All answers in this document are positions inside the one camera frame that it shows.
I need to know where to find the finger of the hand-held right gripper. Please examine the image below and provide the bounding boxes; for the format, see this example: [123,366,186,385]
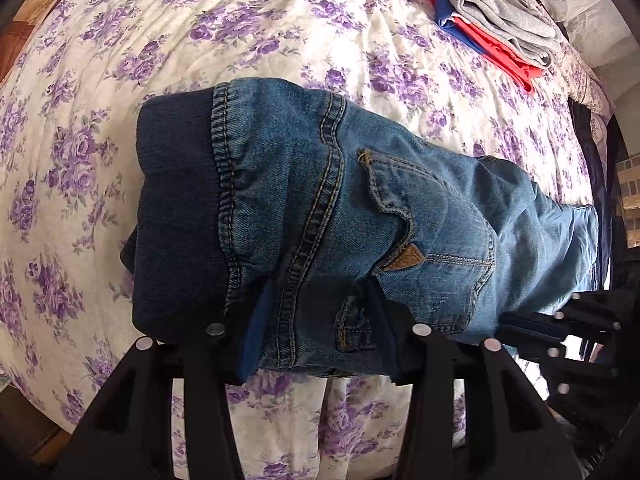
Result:
[555,291,624,336]
[497,311,572,357]

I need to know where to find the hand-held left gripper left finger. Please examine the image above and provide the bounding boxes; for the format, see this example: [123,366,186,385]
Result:
[52,286,274,480]

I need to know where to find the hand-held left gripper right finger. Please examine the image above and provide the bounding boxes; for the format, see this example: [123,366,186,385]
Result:
[366,280,587,480]

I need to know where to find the blue denim pants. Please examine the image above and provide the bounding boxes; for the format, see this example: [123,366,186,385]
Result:
[120,77,601,379]

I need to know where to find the dark cloth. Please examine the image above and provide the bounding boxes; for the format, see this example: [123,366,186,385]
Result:
[567,97,628,293]

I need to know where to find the red and blue folded garment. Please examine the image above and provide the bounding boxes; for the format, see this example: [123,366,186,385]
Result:
[415,0,543,93]

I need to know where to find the purple floral bed cover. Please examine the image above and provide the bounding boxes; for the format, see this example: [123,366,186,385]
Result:
[0,0,608,480]

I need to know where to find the grey folded garment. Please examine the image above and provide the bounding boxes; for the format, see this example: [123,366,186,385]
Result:
[419,0,566,70]

